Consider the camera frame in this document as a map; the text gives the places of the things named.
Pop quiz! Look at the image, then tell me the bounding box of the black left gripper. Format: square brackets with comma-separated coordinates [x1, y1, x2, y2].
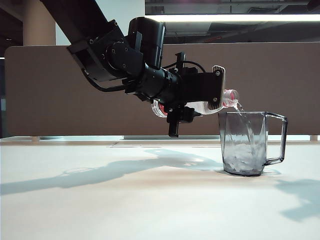
[166, 52, 202, 138]

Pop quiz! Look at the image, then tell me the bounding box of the clear water bottle red label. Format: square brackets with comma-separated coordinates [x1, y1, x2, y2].
[150, 88, 245, 119]

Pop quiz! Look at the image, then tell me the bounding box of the grey transparent plastic mug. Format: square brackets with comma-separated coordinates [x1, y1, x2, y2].
[217, 110, 289, 177]

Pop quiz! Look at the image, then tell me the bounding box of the brown desk partition panel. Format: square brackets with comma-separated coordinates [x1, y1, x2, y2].
[4, 42, 320, 137]

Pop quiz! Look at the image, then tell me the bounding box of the white ceiling light strip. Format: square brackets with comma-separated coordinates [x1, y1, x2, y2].
[144, 13, 320, 23]

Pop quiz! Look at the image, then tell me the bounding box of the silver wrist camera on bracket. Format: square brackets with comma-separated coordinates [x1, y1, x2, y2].
[184, 65, 226, 111]

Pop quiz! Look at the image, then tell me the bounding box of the black camera cable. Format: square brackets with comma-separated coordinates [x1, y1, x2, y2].
[163, 60, 207, 74]

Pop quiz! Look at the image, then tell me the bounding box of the white desk cable flap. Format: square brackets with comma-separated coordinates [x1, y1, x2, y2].
[107, 140, 222, 149]

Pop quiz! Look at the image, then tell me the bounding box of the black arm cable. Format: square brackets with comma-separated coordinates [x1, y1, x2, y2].
[86, 71, 131, 93]

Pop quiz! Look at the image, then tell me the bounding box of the silver partition base rail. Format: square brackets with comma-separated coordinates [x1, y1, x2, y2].
[39, 134, 311, 141]

